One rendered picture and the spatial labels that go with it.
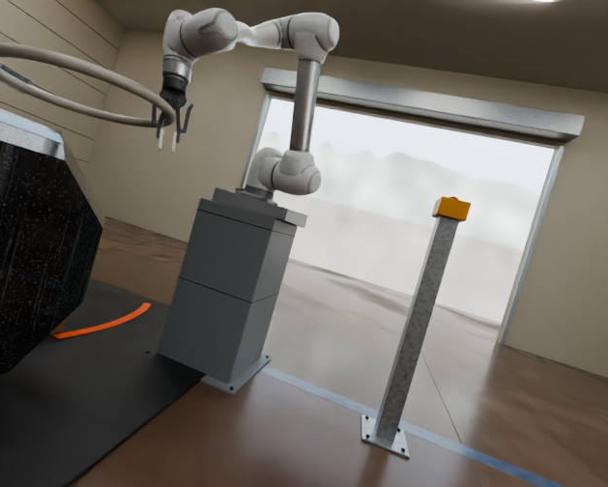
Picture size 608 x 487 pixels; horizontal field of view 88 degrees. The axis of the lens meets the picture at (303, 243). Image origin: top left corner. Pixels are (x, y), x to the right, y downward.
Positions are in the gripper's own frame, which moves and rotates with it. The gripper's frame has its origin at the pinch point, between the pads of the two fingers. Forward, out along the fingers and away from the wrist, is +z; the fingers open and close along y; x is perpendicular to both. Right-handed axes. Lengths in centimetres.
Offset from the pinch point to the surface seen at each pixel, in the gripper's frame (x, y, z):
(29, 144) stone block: 4.1, 34.9, 10.2
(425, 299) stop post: 12, -108, 44
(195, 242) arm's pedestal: -41, -15, 35
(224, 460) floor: 20, -30, 99
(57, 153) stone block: -2.7, 30.4, 10.4
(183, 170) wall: -561, 8, -64
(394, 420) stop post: 11, -103, 98
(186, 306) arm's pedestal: -40, -14, 67
